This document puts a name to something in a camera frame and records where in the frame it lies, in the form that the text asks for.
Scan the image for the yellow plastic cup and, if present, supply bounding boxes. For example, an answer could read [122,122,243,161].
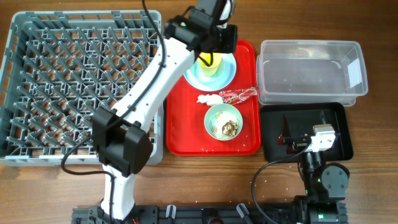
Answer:
[198,52,222,76]

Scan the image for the light blue bowl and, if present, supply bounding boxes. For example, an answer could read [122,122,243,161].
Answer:
[198,57,224,77]

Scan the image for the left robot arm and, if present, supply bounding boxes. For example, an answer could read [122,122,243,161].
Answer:
[92,0,237,223]

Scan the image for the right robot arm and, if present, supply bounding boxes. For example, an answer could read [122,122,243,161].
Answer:
[278,116,350,224]

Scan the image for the grey dishwasher rack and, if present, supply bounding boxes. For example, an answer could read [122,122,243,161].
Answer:
[1,10,162,166]

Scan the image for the light blue plate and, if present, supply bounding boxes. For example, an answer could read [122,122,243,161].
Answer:
[183,54,237,91]

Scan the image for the clear plastic bin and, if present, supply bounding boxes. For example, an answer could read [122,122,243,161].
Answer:
[256,40,369,106]

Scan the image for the red snack wrapper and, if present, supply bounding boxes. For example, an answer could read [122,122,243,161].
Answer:
[218,86,259,105]

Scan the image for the crumpled white tissue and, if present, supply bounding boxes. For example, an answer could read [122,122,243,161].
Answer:
[197,94,223,106]

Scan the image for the green bowl with food scraps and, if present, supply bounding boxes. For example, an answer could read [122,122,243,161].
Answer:
[204,104,243,141]

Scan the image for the red plastic tray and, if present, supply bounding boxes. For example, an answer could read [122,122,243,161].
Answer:
[165,39,262,156]

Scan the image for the right black cable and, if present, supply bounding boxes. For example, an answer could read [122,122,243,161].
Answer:
[251,141,312,224]

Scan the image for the black cable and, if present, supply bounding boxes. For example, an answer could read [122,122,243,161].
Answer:
[251,141,312,224]
[60,0,165,224]

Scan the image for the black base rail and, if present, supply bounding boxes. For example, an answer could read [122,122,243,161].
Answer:
[71,203,348,224]

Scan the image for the left black cable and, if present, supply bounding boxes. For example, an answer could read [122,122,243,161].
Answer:
[60,0,165,224]

